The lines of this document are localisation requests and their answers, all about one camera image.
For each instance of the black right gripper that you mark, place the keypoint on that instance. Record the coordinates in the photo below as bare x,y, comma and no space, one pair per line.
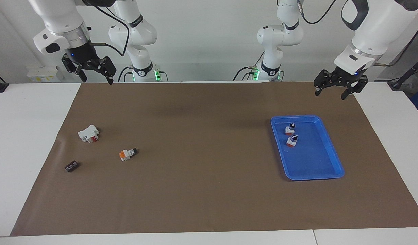
83,56

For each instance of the small black terminal block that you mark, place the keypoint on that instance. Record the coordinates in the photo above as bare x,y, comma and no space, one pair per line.
71,166

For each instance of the black stand with pole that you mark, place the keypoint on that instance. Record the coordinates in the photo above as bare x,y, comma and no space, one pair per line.
401,81

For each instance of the white switch with black knob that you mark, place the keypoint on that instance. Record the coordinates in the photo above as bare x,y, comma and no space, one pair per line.
289,130

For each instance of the brown table mat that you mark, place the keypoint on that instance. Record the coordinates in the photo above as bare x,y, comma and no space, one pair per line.
208,190

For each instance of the white orange switch black knob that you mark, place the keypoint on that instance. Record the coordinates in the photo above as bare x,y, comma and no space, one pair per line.
126,154
291,142

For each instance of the white box by wall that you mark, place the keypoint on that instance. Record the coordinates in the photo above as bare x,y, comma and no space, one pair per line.
42,73

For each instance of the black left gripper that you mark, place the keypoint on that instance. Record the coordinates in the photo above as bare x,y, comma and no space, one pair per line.
347,76

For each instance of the white circuit breaker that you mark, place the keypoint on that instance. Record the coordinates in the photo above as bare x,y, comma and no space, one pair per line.
87,133

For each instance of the blue plastic tray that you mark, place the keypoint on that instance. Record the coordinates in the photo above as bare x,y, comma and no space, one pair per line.
317,163

